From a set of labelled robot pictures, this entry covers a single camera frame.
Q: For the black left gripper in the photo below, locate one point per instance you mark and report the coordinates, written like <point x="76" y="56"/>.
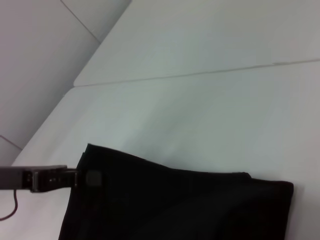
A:
<point x="15" y="178"/>

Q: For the black t-shirt with FREE print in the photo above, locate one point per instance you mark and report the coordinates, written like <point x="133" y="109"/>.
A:
<point x="187" y="205"/>

